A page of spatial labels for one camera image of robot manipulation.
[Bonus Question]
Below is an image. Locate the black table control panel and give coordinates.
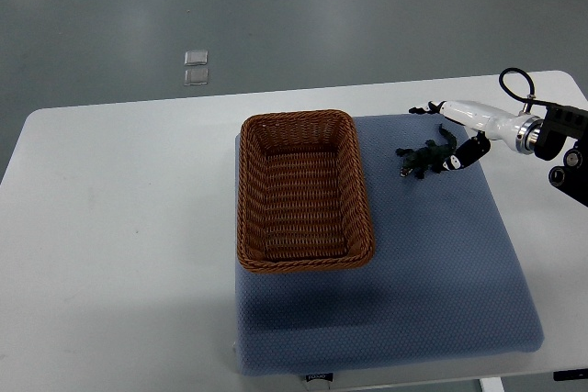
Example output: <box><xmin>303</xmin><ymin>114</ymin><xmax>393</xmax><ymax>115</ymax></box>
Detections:
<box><xmin>553</xmin><ymin>368</ymin><xmax>588</xmax><ymax>382</ymax></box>

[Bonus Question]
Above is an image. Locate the blue grey foam mat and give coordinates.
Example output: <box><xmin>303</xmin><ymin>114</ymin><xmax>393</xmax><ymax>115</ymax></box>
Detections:
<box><xmin>235</xmin><ymin>115</ymin><xmax>544</xmax><ymax>375</ymax></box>

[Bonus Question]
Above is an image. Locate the brown wicker basket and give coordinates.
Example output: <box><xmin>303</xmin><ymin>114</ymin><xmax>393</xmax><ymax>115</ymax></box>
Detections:
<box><xmin>236</xmin><ymin>109</ymin><xmax>376</xmax><ymax>274</ymax></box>

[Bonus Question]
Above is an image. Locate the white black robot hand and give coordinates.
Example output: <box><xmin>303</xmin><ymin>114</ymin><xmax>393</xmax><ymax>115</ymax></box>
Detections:
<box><xmin>409</xmin><ymin>101</ymin><xmax>543</xmax><ymax>171</ymax></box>

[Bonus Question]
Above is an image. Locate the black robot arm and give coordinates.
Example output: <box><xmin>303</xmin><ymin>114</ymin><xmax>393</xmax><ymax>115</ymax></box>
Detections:
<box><xmin>534</xmin><ymin>104</ymin><xmax>587</xmax><ymax>207</ymax></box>

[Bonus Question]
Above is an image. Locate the upper floor socket plate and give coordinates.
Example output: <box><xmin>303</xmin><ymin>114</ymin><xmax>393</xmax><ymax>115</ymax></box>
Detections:
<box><xmin>184</xmin><ymin>50</ymin><xmax>209</xmax><ymax>66</ymax></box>

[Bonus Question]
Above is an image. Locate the black cable loop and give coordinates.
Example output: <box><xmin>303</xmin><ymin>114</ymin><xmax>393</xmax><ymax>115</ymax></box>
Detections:
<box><xmin>498</xmin><ymin>66</ymin><xmax>552</xmax><ymax>114</ymax></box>

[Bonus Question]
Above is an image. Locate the table brand label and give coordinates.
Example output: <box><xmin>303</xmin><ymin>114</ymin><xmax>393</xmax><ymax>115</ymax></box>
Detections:
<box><xmin>302</xmin><ymin>373</ymin><xmax>334</xmax><ymax>386</ymax></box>

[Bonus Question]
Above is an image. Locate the dark toy crocodile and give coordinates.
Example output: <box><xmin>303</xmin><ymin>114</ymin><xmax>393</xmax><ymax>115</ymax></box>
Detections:
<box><xmin>395</xmin><ymin>124</ymin><xmax>457</xmax><ymax>179</ymax></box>

